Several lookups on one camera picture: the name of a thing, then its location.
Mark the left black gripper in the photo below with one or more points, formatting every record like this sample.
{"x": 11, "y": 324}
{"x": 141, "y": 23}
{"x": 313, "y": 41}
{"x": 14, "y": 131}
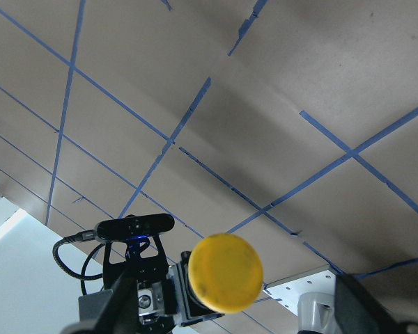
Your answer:
{"x": 156, "y": 293}

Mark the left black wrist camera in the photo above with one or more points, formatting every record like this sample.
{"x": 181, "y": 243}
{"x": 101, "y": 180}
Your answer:
{"x": 133, "y": 227}

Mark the brown paper table cover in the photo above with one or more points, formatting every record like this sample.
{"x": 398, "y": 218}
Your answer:
{"x": 292, "y": 124}

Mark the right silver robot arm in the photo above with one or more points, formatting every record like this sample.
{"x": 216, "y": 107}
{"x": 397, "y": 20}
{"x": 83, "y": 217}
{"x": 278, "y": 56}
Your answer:
{"x": 315, "y": 313}

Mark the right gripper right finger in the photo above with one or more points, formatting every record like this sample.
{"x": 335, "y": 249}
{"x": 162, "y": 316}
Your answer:
{"x": 356, "y": 311}

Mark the yellow push button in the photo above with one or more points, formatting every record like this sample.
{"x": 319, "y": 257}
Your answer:
{"x": 222, "y": 275}

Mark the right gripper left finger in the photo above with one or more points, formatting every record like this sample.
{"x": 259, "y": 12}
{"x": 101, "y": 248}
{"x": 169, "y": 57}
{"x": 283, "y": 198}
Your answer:
{"x": 113, "y": 310}

